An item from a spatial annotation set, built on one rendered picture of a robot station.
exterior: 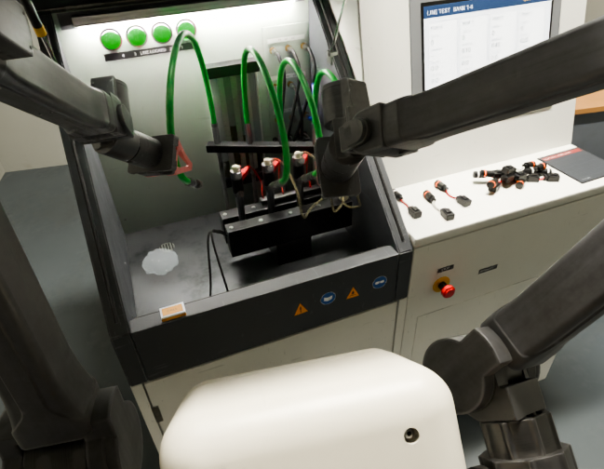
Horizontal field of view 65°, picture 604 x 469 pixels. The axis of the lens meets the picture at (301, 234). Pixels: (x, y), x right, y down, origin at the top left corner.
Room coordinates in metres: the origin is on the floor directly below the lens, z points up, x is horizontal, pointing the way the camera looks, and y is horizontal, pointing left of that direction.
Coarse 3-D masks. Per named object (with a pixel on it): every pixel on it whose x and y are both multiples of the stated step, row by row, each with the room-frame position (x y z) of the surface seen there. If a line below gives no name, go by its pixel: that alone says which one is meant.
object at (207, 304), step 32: (352, 256) 0.86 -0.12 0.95; (384, 256) 0.85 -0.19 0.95; (256, 288) 0.76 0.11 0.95; (288, 288) 0.76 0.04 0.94; (320, 288) 0.79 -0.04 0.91; (384, 288) 0.85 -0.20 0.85; (160, 320) 0.68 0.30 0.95; (192, 320) 0.69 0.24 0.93; (224, 320) 0.71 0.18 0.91; (256, 320) 0.74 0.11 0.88; (288, 320) 0.76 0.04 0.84; (320, 320) 0.79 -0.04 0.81; (160, 352) 0.66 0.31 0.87; (192, 352) 0.69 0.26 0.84; (224, 352) 0.71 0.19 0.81
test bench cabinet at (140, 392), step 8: (400, 304) 0.86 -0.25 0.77; (400, 312) 0.87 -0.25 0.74; (400, 320) 0.87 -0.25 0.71; (400, 328) 0.87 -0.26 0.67; (400, 336) 0.87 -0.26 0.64; (400, 344) 0.87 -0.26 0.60; (392, 352) 0.87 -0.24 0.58; (136, 392) 0.64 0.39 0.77; (144, 392) 0.65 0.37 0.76; (136, 400) 0.64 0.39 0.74; (144, 400) 0.64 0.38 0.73; (144, 408) 0.64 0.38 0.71; (144, 416) 0.64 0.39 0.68; (152, 416) 0.64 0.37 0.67; (152, 424) 0.64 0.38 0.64; (152, 432) 0.64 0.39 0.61; (160, 432) 0.65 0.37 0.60; (160, 440) 0.64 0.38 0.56
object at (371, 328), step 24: (360, 312) 0.83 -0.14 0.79; (384, 312) 0.85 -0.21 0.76; (288, 336) 0.76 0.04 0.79; (312, 336) 0.78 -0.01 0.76; (336, 336) 0.80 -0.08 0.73; (360, 336) 0.83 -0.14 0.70; (384, 336) 0.85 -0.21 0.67; (216, 360) 0.70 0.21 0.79; (240, 360) 0.72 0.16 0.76; (264, 360) 0.74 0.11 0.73; (288, 360) 0.76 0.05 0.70; (144, 384) 0.65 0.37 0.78; (168, 384) 0.66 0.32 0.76; (192, 384) 0.68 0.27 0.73; (168, 408) 0.66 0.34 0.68
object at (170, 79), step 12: (180, 36) 0.99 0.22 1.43; (192, 36) 1.08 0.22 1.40; (204, 60) 1.16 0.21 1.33; (168, 72) 0.90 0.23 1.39; (204, 72) 1.16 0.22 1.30; (168, 84) 0.87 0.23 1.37; (204, 84) 1.17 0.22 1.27; (168, 96) 0.86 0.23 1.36; (168, 108) 0.84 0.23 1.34; (168, 120) 0.83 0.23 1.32; (216, 120) 1.19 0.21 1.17; (168, 132) 0.82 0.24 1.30; (180, 180) 0.83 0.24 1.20
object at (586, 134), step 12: (588, 96) 2.27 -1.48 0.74; (600, 96) 2.26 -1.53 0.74; (576, 108) 2.13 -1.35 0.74; (588, 108) 2.12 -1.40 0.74; (600, 108) 2.14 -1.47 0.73; (576, 120) 2.14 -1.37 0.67; (588, 120) 2.15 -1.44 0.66; (600, 120) 2.16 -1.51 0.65; (576, 132) 2.14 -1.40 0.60; (588, 132) 2.16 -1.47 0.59; (600, 132) 2.17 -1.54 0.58; (576, 144) 2.15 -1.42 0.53; (588, 144) 2.16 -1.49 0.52; (600, 144) 2.17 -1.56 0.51; (600, 156) 2.18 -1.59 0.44
